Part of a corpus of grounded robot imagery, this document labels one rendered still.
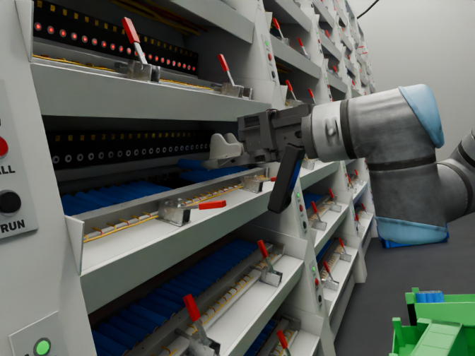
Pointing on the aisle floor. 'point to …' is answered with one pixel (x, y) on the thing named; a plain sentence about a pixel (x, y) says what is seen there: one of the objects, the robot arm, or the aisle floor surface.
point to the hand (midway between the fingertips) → (210, 166)
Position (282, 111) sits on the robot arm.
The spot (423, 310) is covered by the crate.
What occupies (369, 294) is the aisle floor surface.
